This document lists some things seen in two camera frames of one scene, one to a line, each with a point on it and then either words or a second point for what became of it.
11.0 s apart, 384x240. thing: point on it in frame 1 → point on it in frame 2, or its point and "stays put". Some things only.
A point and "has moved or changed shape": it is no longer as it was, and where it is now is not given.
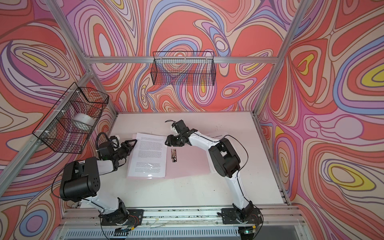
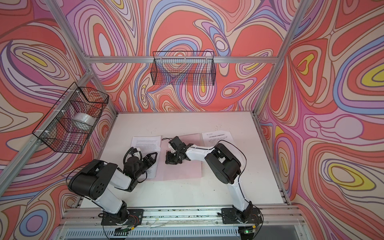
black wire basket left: x=68 y=124 stays put
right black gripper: x=170 y=139 → x=169 y=161
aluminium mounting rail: x=274 y=216 stays put
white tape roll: x=83 y=121 stays put
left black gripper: x=128 y=145 → x=149 y=159
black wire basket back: x=186 y=68 stays put
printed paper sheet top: x=148 y=158 has moved or changed shape
